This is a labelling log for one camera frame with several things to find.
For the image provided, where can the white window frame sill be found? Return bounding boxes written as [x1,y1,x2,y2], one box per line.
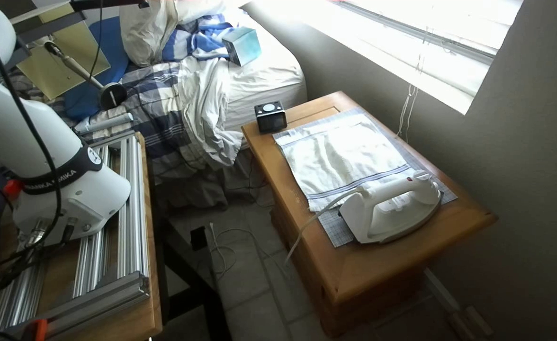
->
[244,0,502,117]

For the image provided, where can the white venetian window blinds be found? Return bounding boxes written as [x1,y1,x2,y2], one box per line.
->
[328,0,525,64]

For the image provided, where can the orange clamp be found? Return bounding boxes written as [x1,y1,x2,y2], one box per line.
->
[25,316,51,341]

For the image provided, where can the teal tissue box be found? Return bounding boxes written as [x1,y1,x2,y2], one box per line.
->
[220,24,263,67]

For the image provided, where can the white iron power cord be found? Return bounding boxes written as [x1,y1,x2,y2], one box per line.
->
[282,189,358,264]

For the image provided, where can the black stand with round base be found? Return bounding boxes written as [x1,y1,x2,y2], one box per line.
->
[42,39,129,111]

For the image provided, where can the yellow-green board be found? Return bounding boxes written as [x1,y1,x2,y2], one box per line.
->
[15,20,114,103]

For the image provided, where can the blue white striped cloth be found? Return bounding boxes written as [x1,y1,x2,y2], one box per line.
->
[161,12,237,64]

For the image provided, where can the black cube alarm clock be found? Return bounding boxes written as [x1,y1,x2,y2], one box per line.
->
[254,98,288,134]

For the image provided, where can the blue mat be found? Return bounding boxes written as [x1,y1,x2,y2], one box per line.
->
[61,14,133,122]

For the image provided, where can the aluminium rail mounting frame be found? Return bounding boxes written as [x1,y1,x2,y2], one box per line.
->
[0,130,152,336]

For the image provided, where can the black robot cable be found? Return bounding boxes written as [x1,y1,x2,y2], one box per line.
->
[0,7,64,253]

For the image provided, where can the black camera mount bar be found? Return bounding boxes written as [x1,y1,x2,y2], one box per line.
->
[68,0,152,11]

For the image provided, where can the white clothes iron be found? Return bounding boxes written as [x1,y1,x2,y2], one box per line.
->
[337,172,445,245]

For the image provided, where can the white towel with blue stripes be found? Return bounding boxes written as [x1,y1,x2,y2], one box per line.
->
[273,115,432,213]

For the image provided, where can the white bed mattress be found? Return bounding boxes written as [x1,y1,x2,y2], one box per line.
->
[218,5,309,132]

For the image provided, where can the white folded cloth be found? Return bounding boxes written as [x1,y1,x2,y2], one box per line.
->
[271,105,459,249]

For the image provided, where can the black metal table frame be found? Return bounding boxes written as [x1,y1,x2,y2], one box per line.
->
[150,185,233,341]

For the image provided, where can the white crumpled cloth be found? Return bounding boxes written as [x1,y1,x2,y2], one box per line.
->
[118,0,229,67]

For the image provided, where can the wooden nightstand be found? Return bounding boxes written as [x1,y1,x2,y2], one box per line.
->
[241,88,498,336]

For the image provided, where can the blue plaid blanket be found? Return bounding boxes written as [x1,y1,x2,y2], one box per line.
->
[76,58,243,185]

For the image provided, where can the thin blind pull cord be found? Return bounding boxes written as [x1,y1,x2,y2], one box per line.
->
[394,33,426,137]

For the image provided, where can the crumpled white bed sheet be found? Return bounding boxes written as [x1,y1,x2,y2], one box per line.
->
[174,54,246,170]

